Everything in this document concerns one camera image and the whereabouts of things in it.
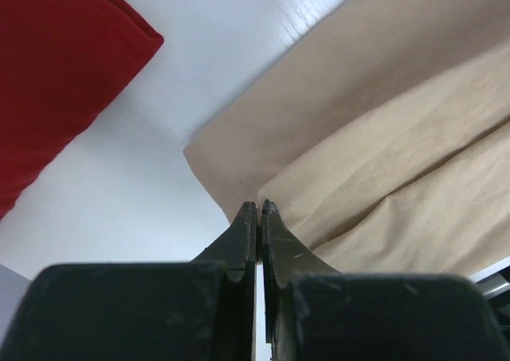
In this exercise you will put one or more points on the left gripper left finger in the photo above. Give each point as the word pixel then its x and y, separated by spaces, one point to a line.
pixel 197 310

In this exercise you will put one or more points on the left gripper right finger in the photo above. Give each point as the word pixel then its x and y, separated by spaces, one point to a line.
pixel 314 312

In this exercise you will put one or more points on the beige t-shirt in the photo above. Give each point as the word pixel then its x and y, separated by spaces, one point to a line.
pixel 382 136

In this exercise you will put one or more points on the folded red t-shirt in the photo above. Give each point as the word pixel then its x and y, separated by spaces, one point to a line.
pixel 62 63

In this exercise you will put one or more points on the aluminium frame rail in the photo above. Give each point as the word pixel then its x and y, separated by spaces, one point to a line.
pixel 493 281

